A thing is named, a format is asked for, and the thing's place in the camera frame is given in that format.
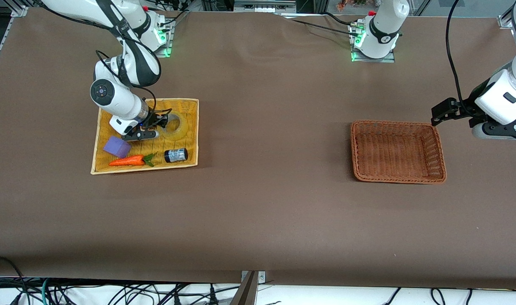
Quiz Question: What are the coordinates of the clear yellowish tape roll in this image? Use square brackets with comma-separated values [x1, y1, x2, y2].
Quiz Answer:
[158, 112, 190, 141]

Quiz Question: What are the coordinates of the yellow wicker basket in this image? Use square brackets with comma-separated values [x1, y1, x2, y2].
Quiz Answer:
[91, 98, 199, 175]

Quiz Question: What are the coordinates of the small black can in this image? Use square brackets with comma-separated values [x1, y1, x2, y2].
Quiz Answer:
[164, 147, 189, 164]

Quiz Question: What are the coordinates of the purple foam cube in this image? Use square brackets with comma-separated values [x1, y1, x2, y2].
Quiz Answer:
[103, 136, 132, 158]

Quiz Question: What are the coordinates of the orange toy carrot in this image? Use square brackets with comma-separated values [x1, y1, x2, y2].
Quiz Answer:
[109, 153, 157, 167]

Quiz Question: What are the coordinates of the brown wicker basket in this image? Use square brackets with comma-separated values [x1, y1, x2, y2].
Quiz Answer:
[350, 120, 447, 184]

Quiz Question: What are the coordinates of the grey background device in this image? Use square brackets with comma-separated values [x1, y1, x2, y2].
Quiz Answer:
[234, 0, 297, 13]

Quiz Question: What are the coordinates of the dark metal profile bar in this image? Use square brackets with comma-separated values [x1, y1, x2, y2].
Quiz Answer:
[229, 271, 258, 305]

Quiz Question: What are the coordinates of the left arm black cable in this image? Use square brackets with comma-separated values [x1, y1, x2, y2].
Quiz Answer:
[446, 0, 474, 117]

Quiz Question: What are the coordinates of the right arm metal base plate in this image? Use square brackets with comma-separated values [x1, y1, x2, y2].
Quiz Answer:
[155, 19, 174, 58]

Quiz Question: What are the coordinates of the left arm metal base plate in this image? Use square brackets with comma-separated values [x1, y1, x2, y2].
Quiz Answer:
[349, 21, 396, 63]

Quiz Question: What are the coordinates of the black cable on table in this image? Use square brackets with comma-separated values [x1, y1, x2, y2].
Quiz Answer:
[282, 17, 354, 34]
[324, 11, 357, 27]

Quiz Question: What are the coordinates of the aluminium frame rail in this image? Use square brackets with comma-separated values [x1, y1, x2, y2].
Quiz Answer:
[0, 0, 30, 81]

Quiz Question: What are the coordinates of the small metal table bracket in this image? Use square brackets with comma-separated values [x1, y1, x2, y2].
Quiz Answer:
[241, 270, 266, 283]

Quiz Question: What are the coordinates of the black floor cable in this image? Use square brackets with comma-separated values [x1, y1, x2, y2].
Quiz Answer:
[0, 255, 29, 305]

